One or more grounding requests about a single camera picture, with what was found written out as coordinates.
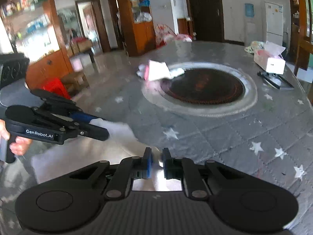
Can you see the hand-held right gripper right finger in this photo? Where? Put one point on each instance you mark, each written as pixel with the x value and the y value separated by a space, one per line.
pixel 166 169

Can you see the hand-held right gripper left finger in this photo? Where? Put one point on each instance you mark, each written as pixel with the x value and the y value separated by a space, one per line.
pixel 148 166

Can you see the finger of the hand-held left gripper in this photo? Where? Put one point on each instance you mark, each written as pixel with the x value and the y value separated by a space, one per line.
pixel 82 117
pixel 97 133

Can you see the cream white garment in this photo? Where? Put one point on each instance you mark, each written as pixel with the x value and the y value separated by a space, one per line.
pixel 122 149

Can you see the person's left hand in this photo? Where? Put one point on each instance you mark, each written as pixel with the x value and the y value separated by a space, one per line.
pixel 23 146

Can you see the low wooden stool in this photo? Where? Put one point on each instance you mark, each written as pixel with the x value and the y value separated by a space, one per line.
pixel 73 78

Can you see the red plastic stool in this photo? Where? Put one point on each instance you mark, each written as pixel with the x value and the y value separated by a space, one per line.
pixel 55 85

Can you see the grey star-printed quilted tablecloth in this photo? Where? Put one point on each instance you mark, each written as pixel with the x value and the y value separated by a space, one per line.
pixel 207 137

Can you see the white storage bin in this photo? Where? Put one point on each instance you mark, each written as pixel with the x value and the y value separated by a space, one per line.
pixel 77 62

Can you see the wooden glass display cabinet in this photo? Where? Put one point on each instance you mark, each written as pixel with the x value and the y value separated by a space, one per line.
pixel 49 66

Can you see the black chair back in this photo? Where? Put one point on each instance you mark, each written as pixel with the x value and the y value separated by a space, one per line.
pixel 13 71

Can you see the cardboard boxes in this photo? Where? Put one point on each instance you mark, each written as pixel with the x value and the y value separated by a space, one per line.
pixel 82 45

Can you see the pink and white glove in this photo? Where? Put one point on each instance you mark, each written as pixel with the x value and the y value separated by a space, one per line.
pixel 156 71

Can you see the round black inset stove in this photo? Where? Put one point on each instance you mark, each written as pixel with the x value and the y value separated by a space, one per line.
pixel 205 88

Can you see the wooden shelf cabinet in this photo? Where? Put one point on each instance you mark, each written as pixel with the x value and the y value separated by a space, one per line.
pixel 141 36

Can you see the pink floral folding net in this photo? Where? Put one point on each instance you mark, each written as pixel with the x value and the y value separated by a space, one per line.
pixel 166 35

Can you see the small wooden shoe cabinet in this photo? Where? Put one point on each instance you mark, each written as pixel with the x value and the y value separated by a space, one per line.
pixel 183 25

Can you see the white tissue box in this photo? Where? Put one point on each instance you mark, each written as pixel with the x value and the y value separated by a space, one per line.
pixel 271 63

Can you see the crumpled pale cloth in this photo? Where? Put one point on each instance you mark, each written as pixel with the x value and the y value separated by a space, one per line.
pixel 254 46

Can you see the dark wooden door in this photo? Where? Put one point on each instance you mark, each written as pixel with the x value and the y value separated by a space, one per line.
pixel 204 9

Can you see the water dispenser with blue bottle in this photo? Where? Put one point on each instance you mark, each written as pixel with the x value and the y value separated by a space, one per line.
pixel 249 12

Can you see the white refrigerator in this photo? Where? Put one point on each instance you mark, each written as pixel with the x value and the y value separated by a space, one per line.
pixel 274 22

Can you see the wooden display shelf with mirror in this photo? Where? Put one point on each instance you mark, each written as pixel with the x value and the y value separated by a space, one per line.
pixel 302 29

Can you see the black flat frame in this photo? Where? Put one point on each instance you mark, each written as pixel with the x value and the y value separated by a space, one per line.
pixel 275 80

